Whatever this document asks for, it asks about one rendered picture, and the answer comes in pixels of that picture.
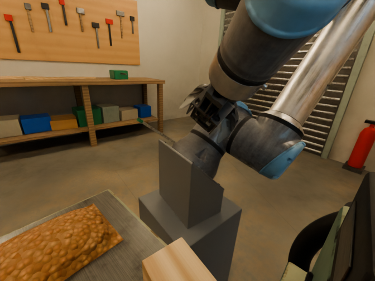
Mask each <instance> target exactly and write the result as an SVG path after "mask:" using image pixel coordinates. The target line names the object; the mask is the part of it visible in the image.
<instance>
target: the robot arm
mask: <svg viewBox="0 0 375 281"><path fill-rule="evenodd" d="M205 1H206V3H207V4H208V5H209V6H211V7H215V8H216V9H220V8H221V9H228V10H231V11H235V14H234V16H233V18H232V20H231V22H230V24H229V26H228V29H227V31H226V33H225V35H224V37H223V39H222V42H221V44H220V46H219V47H218V49H217V51H216V53H215V56H214V58H213V60H212V62H211V64H210V67H209V73H208V74H209V80H210V84H201V85H199V86H198V87H196V88H195V89H194V90H193V91H192V92H191V93H190V94H189V95H188V96H187V97H186V98H185V100H184V102H183V104H182V105H181V106H180V107H179V109H183V108H185V107H187V106H188V105H190V106H189V108H188V110H187V112H186V114H188V113H189V112H190V111H192V110H193V111H192V113H191V115H190V116H191V117H192V118H193V119H194V120H195V121H196V122H197V124H196V125H195V126H194V128H193V129H192V130H191V131H190V133H189V134H188V135H186V136H185V137H183V138H182V139H180V140H179V141H178V142H175V143H174V144H173V145H172V148H173V149H175V150H176V151H178V152H179V153H180V154H182V155H183V156H184V157H186V158H187V159H188V160H190V161H191V162H192V161H193V162H194V164H195V165H196V166H198V167H199V168H200V169H201V170H202V171H203V172H205V173H206V174H207V175H208V176H209V177H211V178H212V179H213V178H214V177H215V175H216V173H217V170H218V167H219V163H220V160H221V158H222V157H223V156H224V154H225V153H226V152H227V153H228V154H230V155H231V156H233V157H234V158H236V159H238V160H239V161H241V162H242V163H244V164H246V165H247V166H248V167H250V168H252V169H253V170H255V171H257V172H258V173H259V174H262V175H264V176H265V177H267V178H269V179H271V180H276V179H278V178H279V177H280V176H281V175H282V174H283V173H284V172H285V171H286V170H287V168H288V167H289V166H290V164H291V163H292V162H293V161H294V160H295V158H296V157H297V156H298V155H299V154H300V152H301V151H302V150H303V149H304V147H305V146H306V144H305V143H304V142H303V141H301V140H302V138H303V137H304V131H303V129H302V126H303V124H304V123H305V121H306V120H307V118H308V117H309V115H310V114H311V112H312V111H313V110H314V108H315V107H316V105H317V103H318V102H319V101H320V99H321V98H322V96H323V95H324V93H325V92H326V90H327V89H328V87H329V86H330V84H331V83H332V82H333V80H334V79H335V77H336V76H337V74H338V72H339V71H340V70H341V68H342V67H343V65H344V64H345V62H346V61H347V59H348V58H349V57H350V55H351V54H352V52H353V51H354V49H355V48H356V46H357V44H359V42H360V40H361V39H362V37H363V36H364V34H365V33H366V32H367V30H368V29H369V27H370V26H371V24H372V23H373V21H374V20H375V0H205ZM322 28H323V30H322V31H321V33H320V34H319V36H318V37H317V39H316V40H315V42H314V43H313V45H312V46H311V47H310V49H309V51H308V52H307V54H306V55H305V57H304V58H303V60H302V61H301V62H300V64H299V66H298V67H297V69H296V70H295V72H294V73H293V75H292V76H291V78H290V79H289V81H288V82H287V84H286V85H285V87H284V88H283V90H282V91H281V93H280V94H279V96H278V97H277V99H276V100H275V102H274V103H273V105H272V106H271V108H270V109H269V110H268V111H265V112H260V113H259V115H258V117H257V118H256V119H255V118H252V112H251V110H250V109H248V107H247V106H246V105H245V104H244V103H243V102H241V101H242V100H247V99H249V98H251V97H252V96H254V94H255V93H256V92H257V91H259V89H260V88H261V89H262V90H265V89H266V88H267V87H268V85H267V84H266V82H268V81H269V79H270V78H271V77H273V76H274V74H275V73H276V72H278V71H279V70H280V69H281V68H282V67H283V66H284V65H285V64H286V63H287V62H288V61H289V60H290V59H291V58H292V57H293V56H294V55H295V54H296V53H297V52H298V51H299V50H300V49H301V48H302V47H303V46H304V45H305V44H306V43H307V42H308V41H309V40H310V39H311V38H312V37H313V36H314V35H315V34H316V33H317V32H318V31H319V30H321V29H322ZM196 103H197V104H196ZM192 105H193V106H192ZM191 106H192V107H191Z"/></svg>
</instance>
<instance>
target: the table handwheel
mask: <svg viewBox="0 0 375 281"><path fill-rule="evenodd" d="M338 212H339V211H336V212H333V213H330V214H328V215H325V216H323V217H321V218H319V219H317V220H315V221H313V222H312V223H310V224H308V226H306V227H305V228H304V229H302V230H301V231H300V233H299V234H298V235H297V237H296V238H295V240H294V242H293V243H292V245H291V248H290V252H289V257H288V262H291V263H293V264H295V265H296V266H298V267H299V268H301V269H302V270H304V271H305V272H308V271H309V269H310V264H311V261H312V259H313V257H314V256H315V254H316V253H317V252H318V251H319V250H320V249H321V248H322V247H323V245H324V243H325V241H326V238H327V237H328V234H329V232H330V230H331V227H332V225H333V223H334V221H335V219H336V217H337V215H338Z"/></svg>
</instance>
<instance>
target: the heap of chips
mask: <svg viewBox="0 0 375 281"><path fill-rule="evenodd" d="M122 240H123V238H122V237H121V236H120V234H119V233H118V232H117V231H116V230H115V228H114V227H113V226H112V225H111V224H110V222H109V221H108V220H107V219H106V218H105V217H104V215H103V214H102V213H101V212H100V211H99V209H98V208H97V207H96V206H95V204H91V205H89V206H87V207H85V208H81V209H76V210H72V211H70V212H67V213H65V214H63V215H60V216H58V217H55V218H53V219H51V220H49V221H47V222H45V223H43V224H41V225H38V226H36V227H33V228H31V229H29V230H27V231H25V232H23V233H21V234H19V235H17V236H15V237H13V238H11V239H9V240H7V241H5V242H3V243H1V244H0V281H64V280H65V279H67V278H68V277H70V276H71V275H73V274H74V273H76V272H77V271H78V270H80V269H81V268H83V267H85V266H86V265H87V264H89V263H90V262H92V261H93V260H95V259H96V258H97V257H99V256H101V255H102V254H104V253H105V252H106V251H108V250H109V249H111V248H112V247H114V246H115V245H117V244H118V243H120V242H121V241H122Z"/></svg>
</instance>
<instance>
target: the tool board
mask: <svg viewBox="0 0 375 281"><path fill-rule="evenodd" d="M0 59H17V60H41V61H65V62H89V63H102V64H126V65H140V45H139V33H138V10H137V1H134V0H0Z"/></svg>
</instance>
